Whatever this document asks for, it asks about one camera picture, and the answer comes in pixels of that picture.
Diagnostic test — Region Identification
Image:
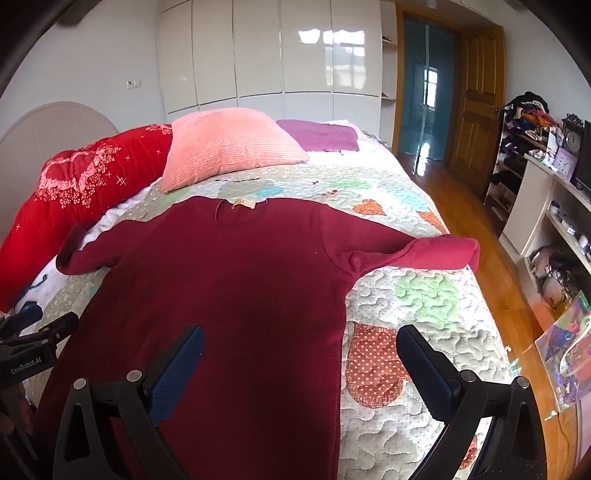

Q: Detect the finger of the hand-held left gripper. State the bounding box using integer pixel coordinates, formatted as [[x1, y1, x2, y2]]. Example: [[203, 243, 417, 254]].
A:
[[25, 312, 80, 354], [0, 302, 44, 340]]

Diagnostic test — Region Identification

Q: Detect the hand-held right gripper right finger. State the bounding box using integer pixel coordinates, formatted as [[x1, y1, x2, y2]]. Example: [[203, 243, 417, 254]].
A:
[[396, 324, 549, 480]]

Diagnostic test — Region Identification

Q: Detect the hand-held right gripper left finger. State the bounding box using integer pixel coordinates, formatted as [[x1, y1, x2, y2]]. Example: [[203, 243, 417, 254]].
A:
[[52, 324, 206, 480]]

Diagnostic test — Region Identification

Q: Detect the dark red sweater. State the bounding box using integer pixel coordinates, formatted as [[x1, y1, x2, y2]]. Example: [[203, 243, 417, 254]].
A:
[[34, 196, 481, 480]]

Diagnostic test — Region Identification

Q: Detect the open rack with clothes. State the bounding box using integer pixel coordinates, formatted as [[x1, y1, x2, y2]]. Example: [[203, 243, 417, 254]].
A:
[[482, 92, 561, 222]]

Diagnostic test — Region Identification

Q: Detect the patchwork heart quilt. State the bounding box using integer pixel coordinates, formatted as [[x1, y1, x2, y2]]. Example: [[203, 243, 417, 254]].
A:
[[21, 122, 515, 480]]

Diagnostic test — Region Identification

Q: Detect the red floral comforter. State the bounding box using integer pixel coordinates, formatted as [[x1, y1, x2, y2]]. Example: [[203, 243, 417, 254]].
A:
[[0, 124, 174, 311]]

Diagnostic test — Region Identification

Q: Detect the holographic tote bag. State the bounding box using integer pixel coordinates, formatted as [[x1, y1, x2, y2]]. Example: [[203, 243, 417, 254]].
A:
[[534, 291, 591, 411]]

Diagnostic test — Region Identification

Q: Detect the pink handbag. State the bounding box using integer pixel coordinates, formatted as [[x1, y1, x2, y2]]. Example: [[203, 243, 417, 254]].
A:
[[529, 244, 578, 305]]

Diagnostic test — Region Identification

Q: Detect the white arched headboard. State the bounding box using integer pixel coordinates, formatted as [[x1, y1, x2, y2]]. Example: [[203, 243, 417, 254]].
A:
[[0, 102, 120, 160]]

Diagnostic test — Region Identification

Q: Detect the white shelf unit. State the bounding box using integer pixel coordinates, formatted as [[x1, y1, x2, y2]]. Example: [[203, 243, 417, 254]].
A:
[[501, 152, 591, 278]]

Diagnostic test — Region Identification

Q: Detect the pink ribbed pillow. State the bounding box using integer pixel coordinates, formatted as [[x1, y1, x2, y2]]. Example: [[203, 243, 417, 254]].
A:
[[161, 107, 310, 193]]

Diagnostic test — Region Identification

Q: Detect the purple cloth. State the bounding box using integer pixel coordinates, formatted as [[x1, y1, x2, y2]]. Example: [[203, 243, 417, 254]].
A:
[[276, 119, 360, 153]]

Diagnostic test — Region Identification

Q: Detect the black screen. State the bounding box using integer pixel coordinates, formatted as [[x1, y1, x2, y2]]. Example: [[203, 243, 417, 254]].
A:
[[573, 120, 591, 185]]

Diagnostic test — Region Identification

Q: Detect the ornate table clock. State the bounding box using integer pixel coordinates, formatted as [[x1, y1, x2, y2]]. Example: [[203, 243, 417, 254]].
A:
[[561, 113, 585, 153]]

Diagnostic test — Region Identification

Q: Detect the blue glass sliding door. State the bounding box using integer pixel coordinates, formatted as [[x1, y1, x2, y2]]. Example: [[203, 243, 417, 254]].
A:
[[398, 11, 455, 161]]

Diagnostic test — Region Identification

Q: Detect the wooden panel door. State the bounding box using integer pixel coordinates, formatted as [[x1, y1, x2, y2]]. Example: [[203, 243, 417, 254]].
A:
[[447, 23, 506, 178]]

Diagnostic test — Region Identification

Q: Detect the glossy white wardrobe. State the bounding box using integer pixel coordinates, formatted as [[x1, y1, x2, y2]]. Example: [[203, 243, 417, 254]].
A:
[[158, 0, 399, 116]]

